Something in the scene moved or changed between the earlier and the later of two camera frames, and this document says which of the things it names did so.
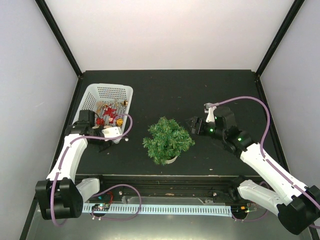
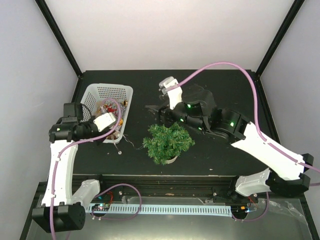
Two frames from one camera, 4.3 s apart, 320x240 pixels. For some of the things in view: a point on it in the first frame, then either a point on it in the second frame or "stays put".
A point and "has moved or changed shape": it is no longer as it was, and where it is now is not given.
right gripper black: [196, 120] -> [163, 113]
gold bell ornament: [125, 103] stays put
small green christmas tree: [168, 139] stays put
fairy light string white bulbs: [125, 137] has moved or changed shape
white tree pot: [171, 160] stays put
